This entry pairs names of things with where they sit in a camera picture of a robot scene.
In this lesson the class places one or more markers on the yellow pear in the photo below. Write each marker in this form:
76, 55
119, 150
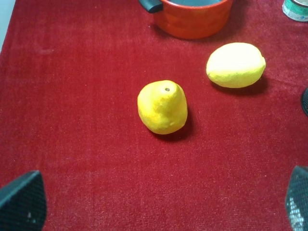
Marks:
162, 107

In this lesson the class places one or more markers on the yellow lemon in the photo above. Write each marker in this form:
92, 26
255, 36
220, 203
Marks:
235, 65

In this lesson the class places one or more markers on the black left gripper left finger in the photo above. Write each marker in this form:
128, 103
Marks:
23, 205

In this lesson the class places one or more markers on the black mesh pen holder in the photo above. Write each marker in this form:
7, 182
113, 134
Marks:
304, 101

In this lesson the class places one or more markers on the small tin can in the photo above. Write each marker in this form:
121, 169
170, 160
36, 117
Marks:
296, 9

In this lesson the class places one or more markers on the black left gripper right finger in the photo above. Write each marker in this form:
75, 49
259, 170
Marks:
296, 201

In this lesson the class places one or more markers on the red cooking pot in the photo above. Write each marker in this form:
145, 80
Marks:
185, 21

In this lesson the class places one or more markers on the red velvet tablecloth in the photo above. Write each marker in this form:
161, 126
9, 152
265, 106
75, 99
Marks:
70, 75

